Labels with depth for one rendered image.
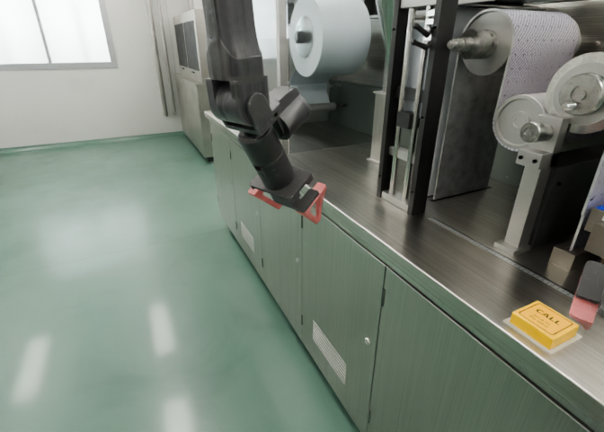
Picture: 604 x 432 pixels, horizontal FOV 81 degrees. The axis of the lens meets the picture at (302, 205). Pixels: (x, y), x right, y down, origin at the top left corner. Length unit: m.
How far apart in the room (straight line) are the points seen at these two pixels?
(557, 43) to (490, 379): 0.78
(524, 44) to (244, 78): 0.69
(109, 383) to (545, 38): 1.95
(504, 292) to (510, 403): 0.20
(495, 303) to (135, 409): 1.43
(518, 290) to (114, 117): 5.65
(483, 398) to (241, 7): 0.80
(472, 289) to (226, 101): 0.57
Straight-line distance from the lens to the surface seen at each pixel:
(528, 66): 1.04
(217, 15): 0.50
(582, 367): 0.72
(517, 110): 0.97
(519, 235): 0.95
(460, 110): 1.12
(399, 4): 1.05
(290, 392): 1.70
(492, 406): 0.87
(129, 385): 1.87
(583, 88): 0.87
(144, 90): 5.94
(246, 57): 0.50
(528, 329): 0.72
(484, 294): 0.79
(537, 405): 0.79
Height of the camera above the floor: 1.34
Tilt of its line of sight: 25 degrees down
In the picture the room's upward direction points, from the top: straight up
